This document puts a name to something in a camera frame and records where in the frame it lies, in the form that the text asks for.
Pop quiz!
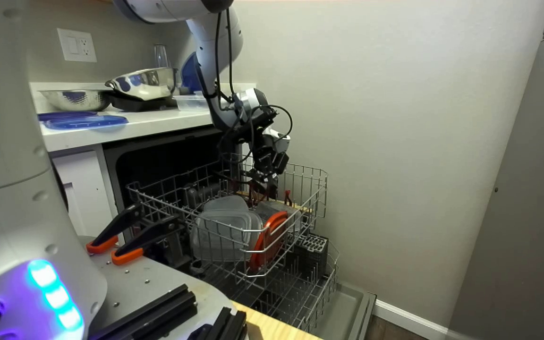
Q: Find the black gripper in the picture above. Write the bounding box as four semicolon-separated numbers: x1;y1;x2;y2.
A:
235;106;289;189

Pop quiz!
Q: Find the red plastic lid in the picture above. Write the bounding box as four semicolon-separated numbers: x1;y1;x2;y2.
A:
248;212;289;272

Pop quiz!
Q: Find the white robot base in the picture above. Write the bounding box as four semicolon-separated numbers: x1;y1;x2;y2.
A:
0;0;108;340

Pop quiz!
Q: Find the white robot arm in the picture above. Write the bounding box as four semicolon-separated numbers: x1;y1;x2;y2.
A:
114;0;289;187

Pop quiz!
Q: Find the small dark blue lid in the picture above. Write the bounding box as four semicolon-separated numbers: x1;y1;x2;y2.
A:
180;53;201;93

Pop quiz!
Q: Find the white lower dishrack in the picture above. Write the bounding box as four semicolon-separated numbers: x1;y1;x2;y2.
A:
189;261;337;334

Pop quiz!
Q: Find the open dishwasher door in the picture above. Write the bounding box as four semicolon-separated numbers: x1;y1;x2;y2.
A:
314;281;376;340

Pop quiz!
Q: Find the blue flat lid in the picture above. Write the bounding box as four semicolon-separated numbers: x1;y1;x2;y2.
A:
38;111;129;130

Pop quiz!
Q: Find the clear plastic container upper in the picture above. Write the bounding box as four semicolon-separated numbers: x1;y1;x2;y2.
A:
197;195;252;249

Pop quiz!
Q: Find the clear plastic container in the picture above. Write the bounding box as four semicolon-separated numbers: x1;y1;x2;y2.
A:
197;195;252;249
191;212;263;263

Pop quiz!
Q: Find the clear plastic container lower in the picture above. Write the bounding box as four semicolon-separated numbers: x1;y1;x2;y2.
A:
191;212;263;263

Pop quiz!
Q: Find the black cutlery basket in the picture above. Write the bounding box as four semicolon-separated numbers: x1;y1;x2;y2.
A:
297;232;329;280

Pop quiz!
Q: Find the steel mixing bowl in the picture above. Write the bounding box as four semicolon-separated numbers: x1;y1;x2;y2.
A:
106;68;176;111

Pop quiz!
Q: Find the black orange clamp right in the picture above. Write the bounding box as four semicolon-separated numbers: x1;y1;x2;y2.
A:
112;217;180;266

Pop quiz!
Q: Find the grey side door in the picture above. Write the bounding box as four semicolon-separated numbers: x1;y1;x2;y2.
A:
448;32;544;340

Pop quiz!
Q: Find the white wire top dishrack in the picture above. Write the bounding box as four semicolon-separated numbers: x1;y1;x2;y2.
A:
125;151;331;280

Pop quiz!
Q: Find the black aluminium rail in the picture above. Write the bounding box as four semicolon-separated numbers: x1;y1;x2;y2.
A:
87;285;197;340

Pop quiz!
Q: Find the wall power outlet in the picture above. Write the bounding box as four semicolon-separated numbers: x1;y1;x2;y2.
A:
57;28;97;62

